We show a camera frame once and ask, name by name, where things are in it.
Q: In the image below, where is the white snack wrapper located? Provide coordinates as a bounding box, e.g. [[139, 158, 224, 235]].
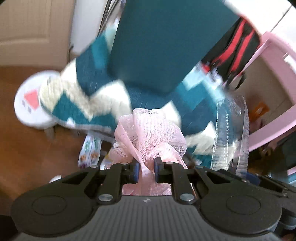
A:
[[78, 134, 102, 168]]

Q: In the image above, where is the pink mesh net wrapper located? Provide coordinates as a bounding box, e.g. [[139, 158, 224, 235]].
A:
[[108, 108, 187, 196]]

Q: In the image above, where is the teal plastic trash bin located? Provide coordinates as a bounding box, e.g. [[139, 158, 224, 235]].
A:
[[108, 0, 239, 93]]

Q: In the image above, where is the clear plastic container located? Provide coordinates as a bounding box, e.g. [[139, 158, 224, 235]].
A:
[[211, 96, 249, 179]]

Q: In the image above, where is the white round stool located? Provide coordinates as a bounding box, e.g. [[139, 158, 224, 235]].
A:
[[14, 70, 59, 130]]

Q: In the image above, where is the teal white chevron blanket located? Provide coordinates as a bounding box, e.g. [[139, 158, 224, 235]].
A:
[[39, 25, 225, 167]]

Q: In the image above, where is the red black backpack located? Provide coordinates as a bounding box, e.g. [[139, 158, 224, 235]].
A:
[[201, 16, 261, 89]]

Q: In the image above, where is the pink desk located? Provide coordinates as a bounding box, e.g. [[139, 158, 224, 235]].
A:
[[238, 32, 295, 151]]

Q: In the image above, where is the beige wooden door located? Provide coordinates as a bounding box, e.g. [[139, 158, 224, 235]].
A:
[[1, 0, 75, 68]]

